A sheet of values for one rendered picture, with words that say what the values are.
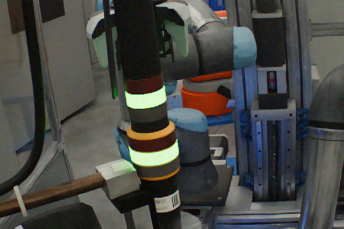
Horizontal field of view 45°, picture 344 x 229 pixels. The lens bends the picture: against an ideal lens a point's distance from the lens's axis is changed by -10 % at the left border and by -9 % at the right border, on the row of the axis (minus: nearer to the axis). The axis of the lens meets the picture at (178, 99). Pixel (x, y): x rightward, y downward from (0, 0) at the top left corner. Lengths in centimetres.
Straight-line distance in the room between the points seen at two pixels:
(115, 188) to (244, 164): 111
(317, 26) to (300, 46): 89
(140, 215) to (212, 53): 40
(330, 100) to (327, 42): 144
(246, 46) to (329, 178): 30
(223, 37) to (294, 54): 59
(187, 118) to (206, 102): 323
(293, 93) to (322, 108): 54
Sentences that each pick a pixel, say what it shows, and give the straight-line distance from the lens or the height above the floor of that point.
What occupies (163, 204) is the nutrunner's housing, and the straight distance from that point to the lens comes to 42.
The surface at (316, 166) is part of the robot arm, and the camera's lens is 86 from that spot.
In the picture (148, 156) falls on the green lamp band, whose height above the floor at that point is 156.
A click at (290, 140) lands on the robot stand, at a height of 115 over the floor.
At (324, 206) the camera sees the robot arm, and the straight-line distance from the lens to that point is 87.
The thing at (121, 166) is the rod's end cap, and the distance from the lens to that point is 40.
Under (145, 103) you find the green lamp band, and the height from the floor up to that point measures 161.
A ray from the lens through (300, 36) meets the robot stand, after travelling 134.
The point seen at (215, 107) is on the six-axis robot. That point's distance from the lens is 449.
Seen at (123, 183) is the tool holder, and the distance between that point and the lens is 39.
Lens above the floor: 173
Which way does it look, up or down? 19 degrees down
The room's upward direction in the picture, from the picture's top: 7 degrees counter-clockwise
